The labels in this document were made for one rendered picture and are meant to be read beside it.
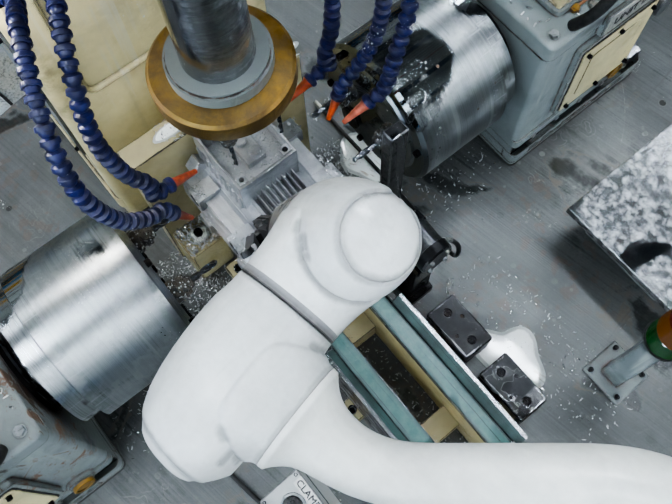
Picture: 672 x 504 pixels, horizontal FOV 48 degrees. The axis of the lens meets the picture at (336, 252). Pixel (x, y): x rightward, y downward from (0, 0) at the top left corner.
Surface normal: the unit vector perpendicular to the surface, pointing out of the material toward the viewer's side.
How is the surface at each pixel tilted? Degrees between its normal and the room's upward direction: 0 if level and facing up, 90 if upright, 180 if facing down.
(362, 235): 23
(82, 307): 17
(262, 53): 0
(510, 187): 0
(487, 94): 62
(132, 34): 90
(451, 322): 0
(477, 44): 28
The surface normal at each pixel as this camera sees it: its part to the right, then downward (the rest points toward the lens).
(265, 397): 0.08, -0.11
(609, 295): -0.03, -0.36
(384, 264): 0.37, 0.15
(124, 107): 0.62, 0.73
